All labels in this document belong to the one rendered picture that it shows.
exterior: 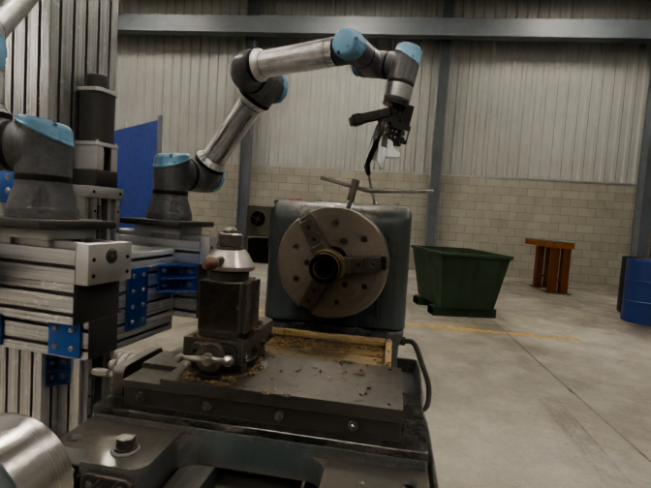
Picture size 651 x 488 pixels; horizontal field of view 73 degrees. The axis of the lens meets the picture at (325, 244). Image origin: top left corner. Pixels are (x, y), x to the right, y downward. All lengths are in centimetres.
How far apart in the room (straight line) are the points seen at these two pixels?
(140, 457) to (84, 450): 7
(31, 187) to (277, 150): 1068
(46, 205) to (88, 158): 31
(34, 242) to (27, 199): 10
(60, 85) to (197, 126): 1110
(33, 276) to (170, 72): 1212
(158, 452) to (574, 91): 1232
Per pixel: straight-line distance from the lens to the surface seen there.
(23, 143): 120
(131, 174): 690
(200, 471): 67
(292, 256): 124
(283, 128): 1181
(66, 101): 148
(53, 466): 24
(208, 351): 66
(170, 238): 153
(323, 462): 62
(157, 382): 68
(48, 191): 117
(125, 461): 62
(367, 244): 121
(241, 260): 65
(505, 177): 1169
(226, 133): 159
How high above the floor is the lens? 121
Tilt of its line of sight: 4 degrees down
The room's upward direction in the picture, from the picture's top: 4 degrees clockwise
